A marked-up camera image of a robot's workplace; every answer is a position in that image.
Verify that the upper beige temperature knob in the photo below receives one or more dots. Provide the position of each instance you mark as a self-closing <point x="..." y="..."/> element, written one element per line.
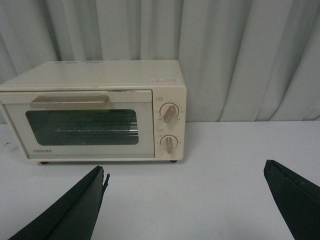
<point x="169" y="111"/>

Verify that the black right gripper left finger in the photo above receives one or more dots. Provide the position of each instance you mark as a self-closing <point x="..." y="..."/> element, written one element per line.
<point x="74" y="215"/>

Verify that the wire oven rack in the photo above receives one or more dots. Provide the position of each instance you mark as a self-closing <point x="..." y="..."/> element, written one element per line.
<point x="110" y="121"/>

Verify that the red warning sticker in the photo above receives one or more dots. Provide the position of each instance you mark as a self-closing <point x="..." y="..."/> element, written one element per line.
<point x="165" y="80"/>

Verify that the oven door with glass window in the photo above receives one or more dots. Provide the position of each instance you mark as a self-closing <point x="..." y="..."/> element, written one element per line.
<point x="28" y="113"/>

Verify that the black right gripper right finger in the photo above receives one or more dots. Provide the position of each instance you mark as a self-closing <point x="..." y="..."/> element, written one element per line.
<point x="297" y="199"/>

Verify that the white pleated curtain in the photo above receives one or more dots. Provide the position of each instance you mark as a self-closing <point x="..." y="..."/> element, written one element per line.
<point x="242" y="60"/>

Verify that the cream toaster oven body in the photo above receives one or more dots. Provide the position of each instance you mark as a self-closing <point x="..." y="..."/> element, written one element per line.
<point x="113" y="75"/>

